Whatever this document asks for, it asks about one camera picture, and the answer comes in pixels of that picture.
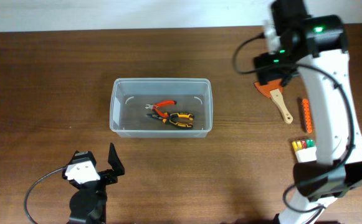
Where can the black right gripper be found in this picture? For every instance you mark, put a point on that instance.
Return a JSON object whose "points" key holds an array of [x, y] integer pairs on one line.
{"points": [[268, 74]]}

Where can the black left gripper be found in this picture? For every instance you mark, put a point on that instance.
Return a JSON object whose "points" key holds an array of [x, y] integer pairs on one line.
{"points": [[109, 175]]}

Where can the orange scraper wooden handle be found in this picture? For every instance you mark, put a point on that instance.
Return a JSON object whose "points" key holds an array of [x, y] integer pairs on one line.
{"points": [[273, 90]]}

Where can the orange perforated bar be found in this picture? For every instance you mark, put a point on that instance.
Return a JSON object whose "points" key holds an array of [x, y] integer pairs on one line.
{"points": [[307, 116]]}

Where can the yellow black long-nose pliers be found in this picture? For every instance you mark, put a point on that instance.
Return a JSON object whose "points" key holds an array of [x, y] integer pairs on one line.
{"points": [[172, 119]]}

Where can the red handled cutting pliers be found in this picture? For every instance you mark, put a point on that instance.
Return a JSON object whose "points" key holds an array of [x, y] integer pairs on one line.
{"points": [[156, 107]]}

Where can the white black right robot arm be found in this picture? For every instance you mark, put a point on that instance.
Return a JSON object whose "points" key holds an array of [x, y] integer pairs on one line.
{"points": [[317, 49]]}

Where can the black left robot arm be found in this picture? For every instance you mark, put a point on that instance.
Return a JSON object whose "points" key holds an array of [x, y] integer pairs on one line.
{"points": [[88, 204]]}

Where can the clear plastic container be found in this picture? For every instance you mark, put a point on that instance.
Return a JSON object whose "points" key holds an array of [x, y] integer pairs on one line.
{"points": [[130, 95]]}

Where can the coloured screwdriver set box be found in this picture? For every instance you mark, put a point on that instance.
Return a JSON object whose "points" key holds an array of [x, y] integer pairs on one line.
{"points": [[305, 150]]}

